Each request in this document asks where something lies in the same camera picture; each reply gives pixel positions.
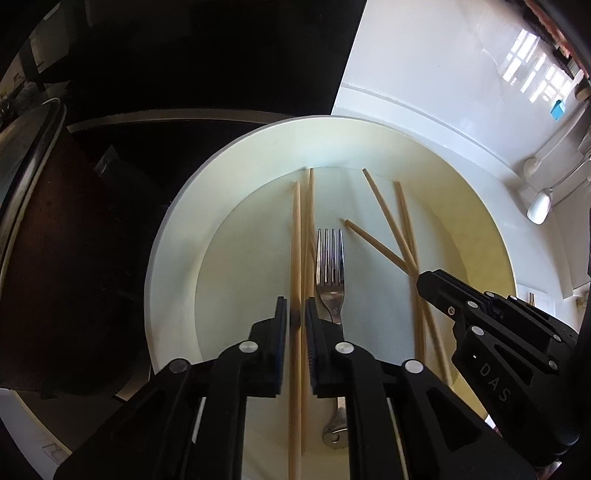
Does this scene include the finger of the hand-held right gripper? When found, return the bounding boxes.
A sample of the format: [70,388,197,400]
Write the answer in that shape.
[416,269,555,446]
[481,291,580,356]

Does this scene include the white round basin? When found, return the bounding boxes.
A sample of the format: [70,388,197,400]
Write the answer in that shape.
[144,115,519,480]

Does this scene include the metal fork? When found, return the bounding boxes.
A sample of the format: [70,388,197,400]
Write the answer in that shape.
[315,227,350,448]

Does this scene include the dark cooking pot with lid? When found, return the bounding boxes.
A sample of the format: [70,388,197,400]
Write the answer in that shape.
[0,97,154,400]

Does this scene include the hanging metal spoon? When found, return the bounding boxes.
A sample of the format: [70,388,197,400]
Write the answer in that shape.
[527,156,591,226]

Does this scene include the white long-handled spoon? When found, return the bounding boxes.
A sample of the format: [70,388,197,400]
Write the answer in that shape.
[523,99,588,179]

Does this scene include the black gas stove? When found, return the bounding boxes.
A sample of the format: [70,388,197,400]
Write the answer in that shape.
[0,0,365,232]

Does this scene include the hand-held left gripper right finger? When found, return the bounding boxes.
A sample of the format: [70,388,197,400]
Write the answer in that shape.
[304,296,539,480]

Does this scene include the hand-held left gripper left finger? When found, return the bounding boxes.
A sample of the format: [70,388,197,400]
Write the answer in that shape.
[53,296,288,480]

